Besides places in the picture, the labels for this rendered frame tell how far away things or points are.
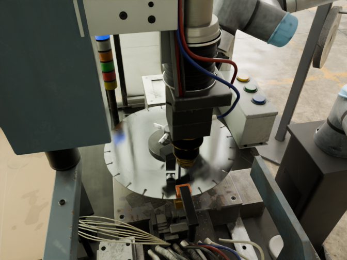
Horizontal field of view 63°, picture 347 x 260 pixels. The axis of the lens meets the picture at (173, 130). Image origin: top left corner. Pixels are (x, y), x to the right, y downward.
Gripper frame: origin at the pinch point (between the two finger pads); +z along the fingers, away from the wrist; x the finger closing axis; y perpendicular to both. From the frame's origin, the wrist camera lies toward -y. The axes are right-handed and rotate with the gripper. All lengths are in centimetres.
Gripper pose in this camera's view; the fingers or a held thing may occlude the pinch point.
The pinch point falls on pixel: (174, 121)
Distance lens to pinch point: 73.0
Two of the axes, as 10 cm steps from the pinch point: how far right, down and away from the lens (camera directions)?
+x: 7.9, 1.5, 5.9
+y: 4.8, 4.4, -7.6
